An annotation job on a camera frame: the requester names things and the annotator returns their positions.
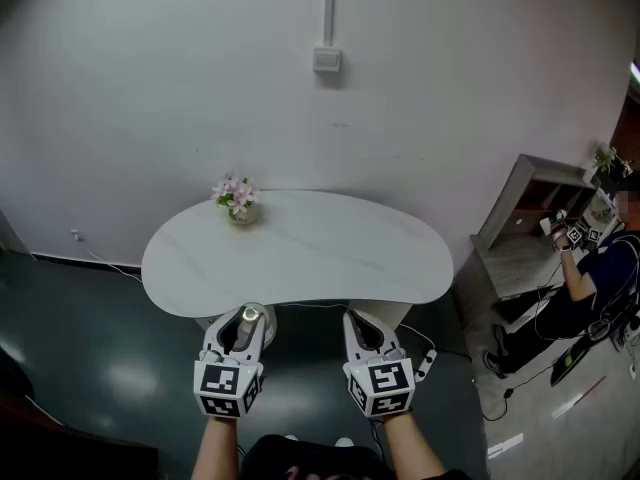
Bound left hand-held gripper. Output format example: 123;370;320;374
193;309;266;419

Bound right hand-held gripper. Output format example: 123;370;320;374
342;310;417;418

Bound small white bottle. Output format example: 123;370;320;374
232;301;278;352

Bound person's right forearm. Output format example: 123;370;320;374
381;410;447;480

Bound person's left forearm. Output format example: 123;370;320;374
190;414;239;480

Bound white oval table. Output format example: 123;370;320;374
141;189;455;332

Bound white power strip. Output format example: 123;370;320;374
414;348;439;382

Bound person's black printed shirt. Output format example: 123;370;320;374
239;434;471;480

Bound pink flowers in cream vase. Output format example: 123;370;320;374
210;170;260;227

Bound grey wooden shelf unit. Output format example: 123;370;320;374
469;153;602;302

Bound black and green device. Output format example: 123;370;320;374
549;338;599;388

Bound small green potted plant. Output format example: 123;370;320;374
592;141;620;175

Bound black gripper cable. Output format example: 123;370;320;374
368;416;385;455

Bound black floor cable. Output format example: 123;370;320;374
478;362;551;422

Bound white wall plug cable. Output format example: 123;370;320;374
70;227;144;284

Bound white wall switch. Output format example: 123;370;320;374
313;46;344;73

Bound white wall cable conduit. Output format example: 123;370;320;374
322;0;336;48

